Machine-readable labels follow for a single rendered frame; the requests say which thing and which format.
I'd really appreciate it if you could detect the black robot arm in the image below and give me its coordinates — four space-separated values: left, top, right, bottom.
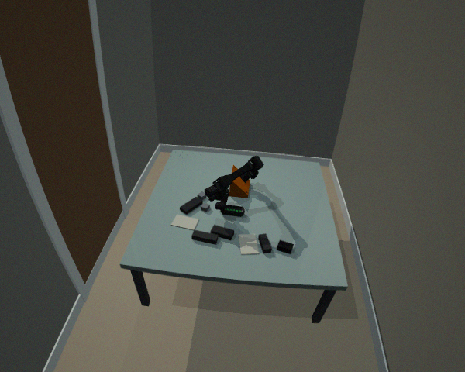
205 156 264 202

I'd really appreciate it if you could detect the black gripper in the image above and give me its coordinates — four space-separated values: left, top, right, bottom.
215 189 229 213

